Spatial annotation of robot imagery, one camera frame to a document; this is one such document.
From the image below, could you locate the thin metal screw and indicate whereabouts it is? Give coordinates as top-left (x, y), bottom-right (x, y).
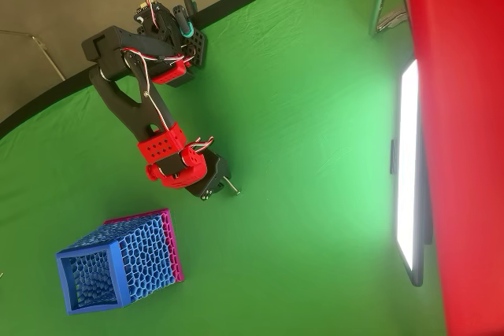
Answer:
top-left (224, 175), bottom-right (243, 197)

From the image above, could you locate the blue mesh basket pink base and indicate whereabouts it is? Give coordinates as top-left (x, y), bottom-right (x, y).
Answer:
top-left (54, 207), bottom-right (185, 316)

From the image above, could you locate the green cloth with black border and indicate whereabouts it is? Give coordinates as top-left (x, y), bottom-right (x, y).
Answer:
top-left (0, 0), bottom-right (448, 336)

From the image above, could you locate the black clamp with teal grip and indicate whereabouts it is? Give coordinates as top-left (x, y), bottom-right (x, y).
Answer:
top-left (172, 0), bottom-right (198, 40)

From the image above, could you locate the bright LED light panel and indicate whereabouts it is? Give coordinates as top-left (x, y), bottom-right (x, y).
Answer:
top-left (389, 58), bottom-right (434, 288)

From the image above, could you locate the red cloth panel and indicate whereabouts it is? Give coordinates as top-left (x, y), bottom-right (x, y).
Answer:
top-left (401, 0), bottom-right (504, 336)

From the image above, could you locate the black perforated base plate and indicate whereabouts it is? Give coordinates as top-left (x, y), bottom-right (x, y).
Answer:
top-left (183, 27), bottom-right (209, 69)

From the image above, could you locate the thin grey floor cable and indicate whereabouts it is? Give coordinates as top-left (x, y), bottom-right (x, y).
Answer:
top-left (0, 29), bottom-right (67, 82)

